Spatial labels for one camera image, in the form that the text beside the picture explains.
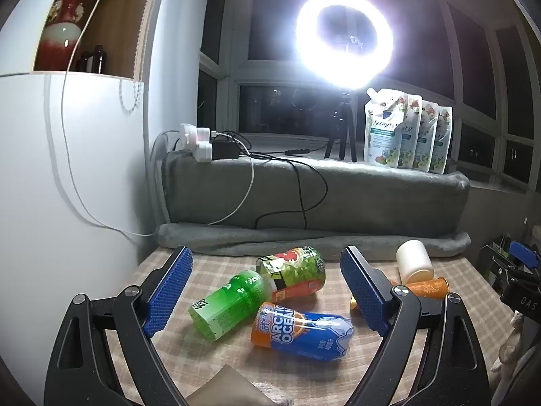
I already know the red white vase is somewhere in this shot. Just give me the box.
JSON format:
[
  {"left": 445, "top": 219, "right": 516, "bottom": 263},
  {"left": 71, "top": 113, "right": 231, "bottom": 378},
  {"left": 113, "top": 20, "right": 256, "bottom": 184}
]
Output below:
[{"left": 34, "top": 0, "right": 96, "bottom": 72}]

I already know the green plastic bottle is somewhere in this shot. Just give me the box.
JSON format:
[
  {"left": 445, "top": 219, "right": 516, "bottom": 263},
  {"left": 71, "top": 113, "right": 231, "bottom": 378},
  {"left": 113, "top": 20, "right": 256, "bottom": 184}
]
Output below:
[{"left": 188, "top": 270, "right": 271, "bottom": 342}]

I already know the grey blanket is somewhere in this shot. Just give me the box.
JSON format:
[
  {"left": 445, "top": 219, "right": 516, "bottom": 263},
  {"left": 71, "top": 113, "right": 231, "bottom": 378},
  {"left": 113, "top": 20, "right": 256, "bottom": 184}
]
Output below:
[{"left": 154, "top": 152, "right": 472, "bottom": 258}]

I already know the white plush cloth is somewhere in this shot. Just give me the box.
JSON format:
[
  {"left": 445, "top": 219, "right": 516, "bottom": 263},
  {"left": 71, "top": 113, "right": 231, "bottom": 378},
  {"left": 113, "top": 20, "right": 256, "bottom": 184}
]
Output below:
[{"left": 492, "top": 311, "right": 529, "bottom": 377}]

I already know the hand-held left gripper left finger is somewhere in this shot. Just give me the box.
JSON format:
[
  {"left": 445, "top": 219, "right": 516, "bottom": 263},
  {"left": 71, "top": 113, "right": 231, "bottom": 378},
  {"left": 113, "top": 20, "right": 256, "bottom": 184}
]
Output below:
[{"left": 43, "top": 246, "right": 195, "bottom": 406}]

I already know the black tripod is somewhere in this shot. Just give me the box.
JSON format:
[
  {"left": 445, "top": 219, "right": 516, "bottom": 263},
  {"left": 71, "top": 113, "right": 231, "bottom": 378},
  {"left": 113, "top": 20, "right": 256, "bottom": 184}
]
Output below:
[{"left": 325, "top": 89, "right": 358, "bottom": 162}]

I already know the white green refill pouch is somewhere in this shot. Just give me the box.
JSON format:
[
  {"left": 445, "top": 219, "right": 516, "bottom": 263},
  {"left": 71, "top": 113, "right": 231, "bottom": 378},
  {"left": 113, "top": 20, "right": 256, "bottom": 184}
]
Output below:
[
  {"left": 431, "top": 106, "right": 454, "bottom": 175},
  {"left": 416, "top": 99, "right": 440, "bottom": 173},
  {"left": 397, "top": 93, "right": 424, "bottom": 170},
  {"left": 364, "top": 88, "right": 408, "bottom": 166}
]

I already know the white beaded pull cord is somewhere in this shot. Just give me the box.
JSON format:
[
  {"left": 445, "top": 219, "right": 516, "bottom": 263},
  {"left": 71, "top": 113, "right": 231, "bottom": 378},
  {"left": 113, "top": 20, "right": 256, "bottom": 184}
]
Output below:
[{"left": 119, "top": 0, "right": 155, "bottom": 113}]

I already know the blue orange Arctic Ocean can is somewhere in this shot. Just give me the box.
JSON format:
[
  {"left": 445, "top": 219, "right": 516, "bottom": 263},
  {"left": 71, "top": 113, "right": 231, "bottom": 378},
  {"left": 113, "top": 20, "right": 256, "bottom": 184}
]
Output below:
[{"left": 251, "top": 302, "right": 355, "bottom": 362}]

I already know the white framed window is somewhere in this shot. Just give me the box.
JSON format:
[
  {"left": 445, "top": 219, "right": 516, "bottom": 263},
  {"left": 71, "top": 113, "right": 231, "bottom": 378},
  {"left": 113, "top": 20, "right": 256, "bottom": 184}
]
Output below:
[{"left": 198, "top": 0, "right": 541, "bottom": 195}]

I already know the orange bottle with white cap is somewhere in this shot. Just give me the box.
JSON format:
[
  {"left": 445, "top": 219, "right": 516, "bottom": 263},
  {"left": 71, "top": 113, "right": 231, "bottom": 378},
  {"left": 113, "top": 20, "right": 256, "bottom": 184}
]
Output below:
[{"left": 350, "top": 277, "right": 449, "bottom": 311}]

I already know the long white cable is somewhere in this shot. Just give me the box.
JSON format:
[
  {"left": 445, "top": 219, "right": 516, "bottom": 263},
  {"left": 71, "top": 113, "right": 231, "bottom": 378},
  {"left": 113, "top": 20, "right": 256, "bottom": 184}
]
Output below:
[{"left": 61, "top": 0, "right": 155, "bottom": 238}]

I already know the white charging cable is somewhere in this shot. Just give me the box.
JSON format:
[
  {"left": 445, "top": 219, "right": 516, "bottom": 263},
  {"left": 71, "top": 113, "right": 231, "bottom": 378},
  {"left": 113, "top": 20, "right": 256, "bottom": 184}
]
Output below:
[{"left": 163, "top": 133, "right": 255, "bottom": 226}]

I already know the beige plaid tablecloth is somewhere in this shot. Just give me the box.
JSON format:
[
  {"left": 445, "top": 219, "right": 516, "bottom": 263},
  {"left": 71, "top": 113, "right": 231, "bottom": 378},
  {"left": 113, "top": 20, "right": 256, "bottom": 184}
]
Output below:
[{"left": 105, "top": 245, "right": 525, "bottom": 406}]

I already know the green red drink can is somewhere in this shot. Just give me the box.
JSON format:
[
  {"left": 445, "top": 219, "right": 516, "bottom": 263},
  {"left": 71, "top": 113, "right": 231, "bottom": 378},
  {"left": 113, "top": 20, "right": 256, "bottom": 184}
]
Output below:
[{"left": 256, "top": 246, "right": 327, "bottom": 303}]

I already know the black power adapter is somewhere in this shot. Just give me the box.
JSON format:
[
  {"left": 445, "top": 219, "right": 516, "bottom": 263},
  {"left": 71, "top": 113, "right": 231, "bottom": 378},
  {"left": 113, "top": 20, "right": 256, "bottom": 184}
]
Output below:
[{"left": 211, "top": 139, "right": 240, "bottom": 160}]

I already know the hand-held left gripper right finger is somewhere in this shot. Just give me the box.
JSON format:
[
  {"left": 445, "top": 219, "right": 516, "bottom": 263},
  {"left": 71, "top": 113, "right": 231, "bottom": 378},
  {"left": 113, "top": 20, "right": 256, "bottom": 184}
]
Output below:
[{"left": 340, "top": 244, "right": 493, "bottom": 406}]

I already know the ring light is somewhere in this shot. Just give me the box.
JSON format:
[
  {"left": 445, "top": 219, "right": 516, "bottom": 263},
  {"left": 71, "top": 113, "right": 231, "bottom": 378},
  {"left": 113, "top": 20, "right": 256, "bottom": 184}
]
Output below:
[{"left": 296, "top": 0, "right": 395, "bottom": 90}]

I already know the brown cloth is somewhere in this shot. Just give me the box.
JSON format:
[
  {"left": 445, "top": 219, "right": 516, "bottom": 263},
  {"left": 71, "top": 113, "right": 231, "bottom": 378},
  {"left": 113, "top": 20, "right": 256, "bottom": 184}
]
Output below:
[{"left": 186, "top": 364, "right": 271, "bottom": 406}]

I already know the white cabinet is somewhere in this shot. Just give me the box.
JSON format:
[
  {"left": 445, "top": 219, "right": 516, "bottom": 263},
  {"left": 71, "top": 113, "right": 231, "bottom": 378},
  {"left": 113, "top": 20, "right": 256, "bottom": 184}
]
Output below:
[{"left": 0, "top": 0, "right": 167, "bottom": 392}]

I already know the white cup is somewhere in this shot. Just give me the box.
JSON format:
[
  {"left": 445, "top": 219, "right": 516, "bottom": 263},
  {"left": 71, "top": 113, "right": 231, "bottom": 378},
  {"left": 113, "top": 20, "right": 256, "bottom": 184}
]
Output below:
[{"left": 396, "top": 239, "right": 434, "bottom": 285}]

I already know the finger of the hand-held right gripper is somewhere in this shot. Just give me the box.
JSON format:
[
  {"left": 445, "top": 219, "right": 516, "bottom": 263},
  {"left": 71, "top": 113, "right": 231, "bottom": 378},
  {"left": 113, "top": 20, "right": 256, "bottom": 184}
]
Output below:
[{"left": 508, "top": 240, "right": 541, "bottom": 272}]

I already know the black cable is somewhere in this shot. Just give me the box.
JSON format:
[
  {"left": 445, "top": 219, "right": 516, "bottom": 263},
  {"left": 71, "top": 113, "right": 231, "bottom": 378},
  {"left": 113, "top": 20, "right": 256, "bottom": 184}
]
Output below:
[{"left": 213, "top": 130, "right": 329, "bottom": 230}]

